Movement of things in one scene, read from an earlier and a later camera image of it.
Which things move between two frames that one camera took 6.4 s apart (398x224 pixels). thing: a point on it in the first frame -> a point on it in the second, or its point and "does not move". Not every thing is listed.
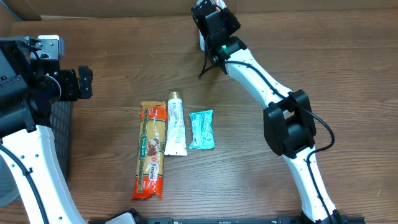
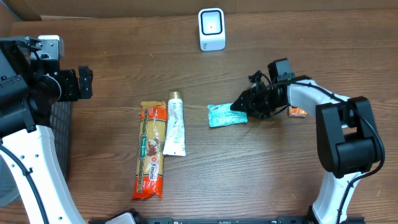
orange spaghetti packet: [151, 150] does not move
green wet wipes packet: [203, 130] -> [221, 114]
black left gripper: [84, 82] does not move
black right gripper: [227, 25] -> [250, 101]
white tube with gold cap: [176, 142] does not move
